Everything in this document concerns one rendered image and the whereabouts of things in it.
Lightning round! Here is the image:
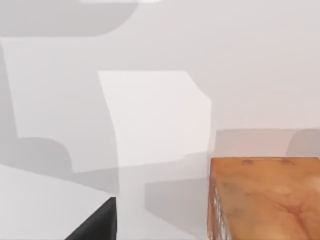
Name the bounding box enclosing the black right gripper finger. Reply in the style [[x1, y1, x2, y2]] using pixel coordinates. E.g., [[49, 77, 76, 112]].
[[64, 196, 118, 240]]

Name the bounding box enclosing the brown wooden block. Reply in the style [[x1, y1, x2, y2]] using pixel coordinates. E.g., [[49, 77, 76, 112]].
[[206, 156, 320, 240]]

